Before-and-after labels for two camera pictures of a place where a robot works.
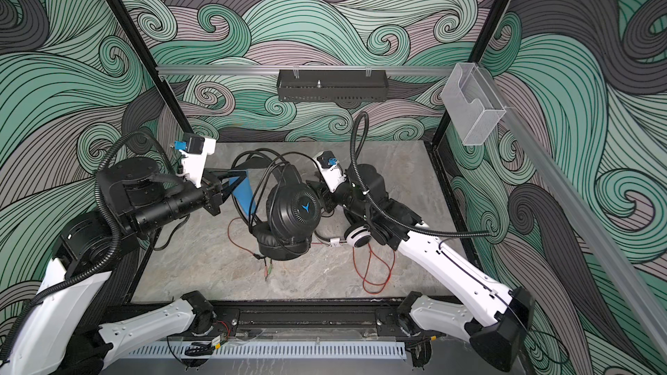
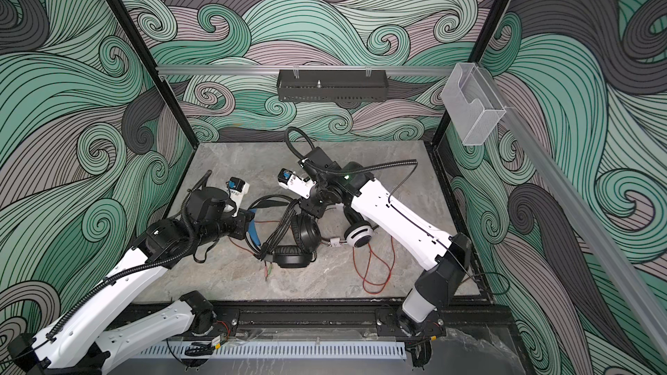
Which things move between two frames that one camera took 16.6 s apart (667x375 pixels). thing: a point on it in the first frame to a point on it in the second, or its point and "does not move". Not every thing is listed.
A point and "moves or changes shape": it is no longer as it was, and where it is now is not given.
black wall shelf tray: [333, 86] does not move
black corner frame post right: [449, 133] does not move
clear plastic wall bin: [472, 103] does not move
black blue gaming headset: [283, 212] moves or changes shape
